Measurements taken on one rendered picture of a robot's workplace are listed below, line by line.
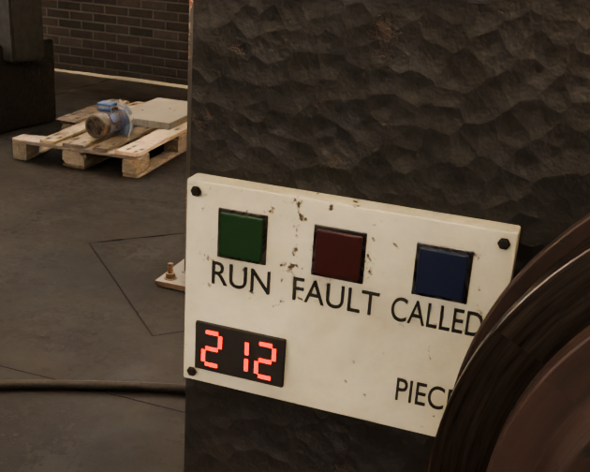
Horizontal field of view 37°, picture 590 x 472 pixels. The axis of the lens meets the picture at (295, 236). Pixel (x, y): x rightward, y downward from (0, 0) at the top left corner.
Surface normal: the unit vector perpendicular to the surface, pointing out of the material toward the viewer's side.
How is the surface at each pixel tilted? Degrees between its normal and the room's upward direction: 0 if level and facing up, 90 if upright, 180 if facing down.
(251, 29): 90
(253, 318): 90
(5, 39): 90
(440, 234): 90
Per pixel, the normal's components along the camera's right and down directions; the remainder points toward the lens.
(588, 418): -0.86, -0.40
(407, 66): -0.33, 0.31
